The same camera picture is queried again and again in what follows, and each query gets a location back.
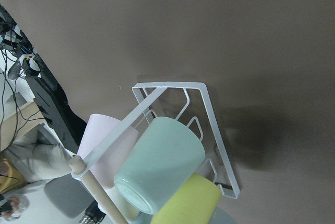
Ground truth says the white wire cup rack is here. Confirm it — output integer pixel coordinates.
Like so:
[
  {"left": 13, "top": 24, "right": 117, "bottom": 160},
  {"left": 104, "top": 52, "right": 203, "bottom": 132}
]
[{"left": 69, "top": 81, "right": 240, "bottom": 224}]

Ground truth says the black tool holder stand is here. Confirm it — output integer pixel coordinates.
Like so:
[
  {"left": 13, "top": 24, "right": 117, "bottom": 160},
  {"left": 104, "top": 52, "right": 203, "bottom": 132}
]
[{"left": 22, "top": 55, "right": 86, "bottom": 153}]

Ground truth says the pink cup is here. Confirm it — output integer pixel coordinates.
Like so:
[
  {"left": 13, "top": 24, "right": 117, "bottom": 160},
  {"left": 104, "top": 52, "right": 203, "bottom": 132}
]
[{"left": 77, "top": 114, "right": 139, "bottom": 189}]

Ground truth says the yellow cup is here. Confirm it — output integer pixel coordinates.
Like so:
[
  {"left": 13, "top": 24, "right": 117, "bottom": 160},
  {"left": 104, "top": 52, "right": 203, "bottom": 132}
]
[{"left": 151, "top": 173, "right": 222, "bottom": 224}]

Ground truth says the green cup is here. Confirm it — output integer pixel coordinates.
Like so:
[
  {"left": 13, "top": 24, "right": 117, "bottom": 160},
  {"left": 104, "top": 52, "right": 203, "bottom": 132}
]
[{"left": 114, "top": 117, "right": 205, "bottom": 215}]

